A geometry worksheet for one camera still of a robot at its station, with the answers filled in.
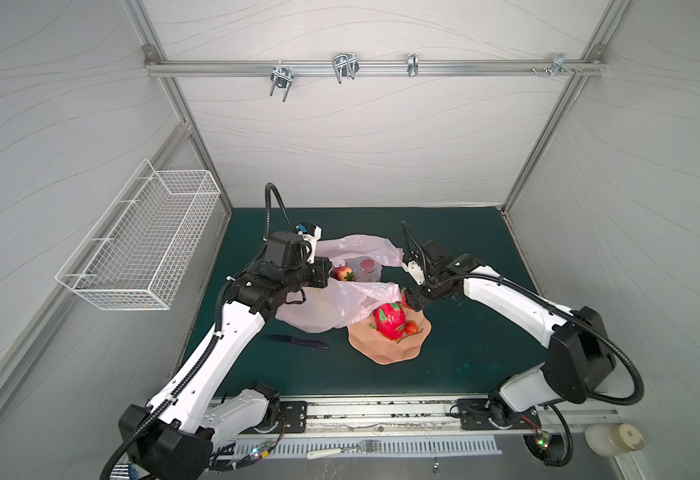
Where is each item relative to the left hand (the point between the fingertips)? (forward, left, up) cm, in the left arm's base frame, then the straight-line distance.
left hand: (335, 259), depth 74 cm
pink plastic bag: (-6, +5, -15) cm, 17 cm away
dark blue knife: (-12, +6, -25) cm, 29 cm away
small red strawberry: (-9, -21, -21) cm, 31 cm away
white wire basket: (-3, +46, +6) cm, 46 cm away
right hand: (+1, -24, -15) cm, 29 cm away
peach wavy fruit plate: (-10, -8, -24) cm, 27 cm away
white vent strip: (-37, +4, -26) cm, 45 cm away
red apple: (+10, -1, -22) cm, 24 cm away
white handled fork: (-36, -8, -25) cm, 45 cm away
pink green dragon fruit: (-8, -15, -18) cm, 24 cm away
